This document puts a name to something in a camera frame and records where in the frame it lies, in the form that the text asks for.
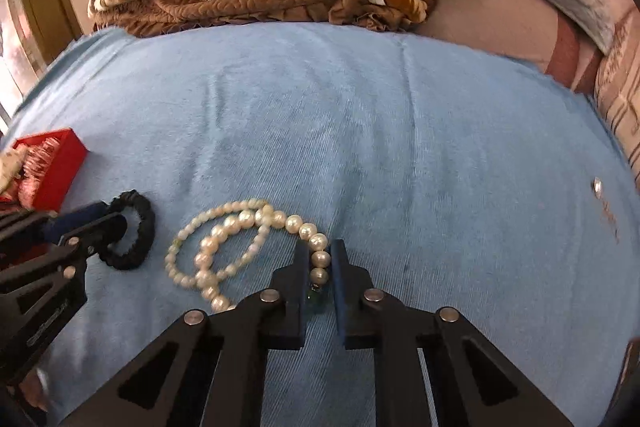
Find person's left hand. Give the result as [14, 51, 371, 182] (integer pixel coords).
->
[20, 367, 52, 412]

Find red box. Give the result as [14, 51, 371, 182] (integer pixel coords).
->
[0, 128, 90, 212]

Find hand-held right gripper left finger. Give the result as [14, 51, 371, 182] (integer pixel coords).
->
[60, 239, 313, 427]

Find white dotted scrunchie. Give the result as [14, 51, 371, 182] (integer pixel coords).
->
[0, 149, 26, 195]

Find white pearl necklace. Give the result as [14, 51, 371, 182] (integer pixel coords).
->
[165, 199, 332, 313]

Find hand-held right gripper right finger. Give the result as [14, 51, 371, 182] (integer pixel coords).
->
[330, 239, 576, 427]

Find silver pendant necklace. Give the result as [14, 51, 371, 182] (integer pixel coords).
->
[591, 177, 621, 244]

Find light blue towel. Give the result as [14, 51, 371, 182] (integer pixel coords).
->
[0, 23, 640, 427]

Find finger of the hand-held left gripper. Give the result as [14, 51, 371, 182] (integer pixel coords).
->
[0, 213, 129, 383]
[0, 201, 119, 258]

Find brown quilted blanket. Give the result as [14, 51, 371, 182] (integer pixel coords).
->
[92, 0, 421, 38]

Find striped floral pillow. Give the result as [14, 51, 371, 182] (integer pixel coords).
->
[592, 7, 640, 182]

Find black scrunchie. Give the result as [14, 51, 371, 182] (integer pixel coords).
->
[97, 189, 157, 270]

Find pink brown bed sheet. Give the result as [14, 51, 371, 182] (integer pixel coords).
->
[415, 0, 608, 95]

